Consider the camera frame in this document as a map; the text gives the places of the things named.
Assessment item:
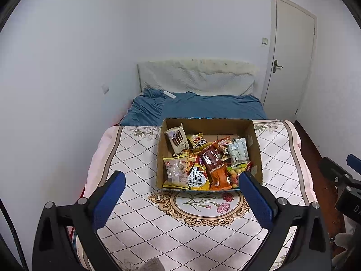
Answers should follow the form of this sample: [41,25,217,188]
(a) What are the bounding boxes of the grey cloth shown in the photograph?
[138,257,165,271]

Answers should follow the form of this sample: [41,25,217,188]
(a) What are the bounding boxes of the person's right hand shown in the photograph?
[331,227,358,266]

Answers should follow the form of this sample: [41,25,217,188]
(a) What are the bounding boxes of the blue bedsheet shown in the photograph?
[118,88,268,126]

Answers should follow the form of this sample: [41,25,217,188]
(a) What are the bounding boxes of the clear yellow-edged snack packet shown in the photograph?
[163,157,190,188]

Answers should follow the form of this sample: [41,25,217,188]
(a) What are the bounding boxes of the dark red snack packet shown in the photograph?
[201,146,225,173]

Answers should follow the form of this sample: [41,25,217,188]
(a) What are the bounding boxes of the white door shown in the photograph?
[261,0,318,122]

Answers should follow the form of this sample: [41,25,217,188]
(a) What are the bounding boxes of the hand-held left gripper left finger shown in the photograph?
[32,171,126,271]

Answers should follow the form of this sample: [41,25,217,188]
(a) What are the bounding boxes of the red panda snack packet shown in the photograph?
[217,136,239,159]

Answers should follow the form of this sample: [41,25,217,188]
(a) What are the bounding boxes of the grey-white snack packet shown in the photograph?
[227,138,250,166]

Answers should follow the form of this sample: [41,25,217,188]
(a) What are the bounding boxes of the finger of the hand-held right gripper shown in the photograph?
[319,157,354,187]
[346,154,361,174]

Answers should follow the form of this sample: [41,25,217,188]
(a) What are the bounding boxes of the orange snack packet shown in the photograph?
[210,167,231,191]

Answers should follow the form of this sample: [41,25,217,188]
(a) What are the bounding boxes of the green candy packet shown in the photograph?
[227,162,253,188]

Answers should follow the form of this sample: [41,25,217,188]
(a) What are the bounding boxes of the yellow instant noodle packet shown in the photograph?
[187,161,211,191]

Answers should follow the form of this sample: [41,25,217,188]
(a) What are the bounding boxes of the black cable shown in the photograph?
[0,198,29,271]

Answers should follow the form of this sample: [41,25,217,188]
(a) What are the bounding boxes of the brown stick biscuit packet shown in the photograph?
[164,123,190,157]

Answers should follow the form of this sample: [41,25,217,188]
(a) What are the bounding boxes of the yellow mushroom snack packet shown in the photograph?
[186,133,207,151]

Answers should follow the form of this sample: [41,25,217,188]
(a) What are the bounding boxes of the blue printed cardboard box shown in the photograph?
[156,118,263,194]

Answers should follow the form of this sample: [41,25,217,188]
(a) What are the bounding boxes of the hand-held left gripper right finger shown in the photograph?
[239,172,332,271]

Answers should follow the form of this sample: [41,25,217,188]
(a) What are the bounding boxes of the white padded headboard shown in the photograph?
[137,59,259,97]

